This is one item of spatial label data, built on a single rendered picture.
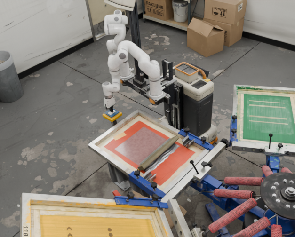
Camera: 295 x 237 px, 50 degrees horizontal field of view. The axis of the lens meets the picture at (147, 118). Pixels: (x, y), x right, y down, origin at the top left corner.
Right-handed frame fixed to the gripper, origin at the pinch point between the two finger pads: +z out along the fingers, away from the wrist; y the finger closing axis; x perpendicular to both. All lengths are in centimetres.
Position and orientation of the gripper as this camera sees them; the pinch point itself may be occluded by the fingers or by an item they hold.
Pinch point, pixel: (111, 109)
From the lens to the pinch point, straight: 284.3
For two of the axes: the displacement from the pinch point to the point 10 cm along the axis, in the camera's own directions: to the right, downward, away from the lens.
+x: 7.3, 4.0, -5.6
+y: -6.8, 5.2, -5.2
